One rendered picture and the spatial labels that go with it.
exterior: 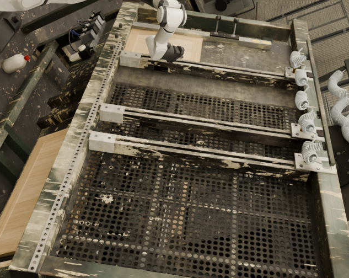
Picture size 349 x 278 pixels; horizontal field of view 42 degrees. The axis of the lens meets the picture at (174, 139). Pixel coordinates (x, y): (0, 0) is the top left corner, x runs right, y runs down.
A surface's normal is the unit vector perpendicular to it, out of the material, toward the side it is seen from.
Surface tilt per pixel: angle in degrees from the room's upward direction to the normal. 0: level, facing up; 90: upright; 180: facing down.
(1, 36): 0
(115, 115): 90
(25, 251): 57
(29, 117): 0
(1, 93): 0
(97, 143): 90
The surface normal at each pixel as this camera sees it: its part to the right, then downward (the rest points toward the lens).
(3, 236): -0.45, -0.69
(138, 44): 0.10, -0.73
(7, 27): 0.88, -0.27
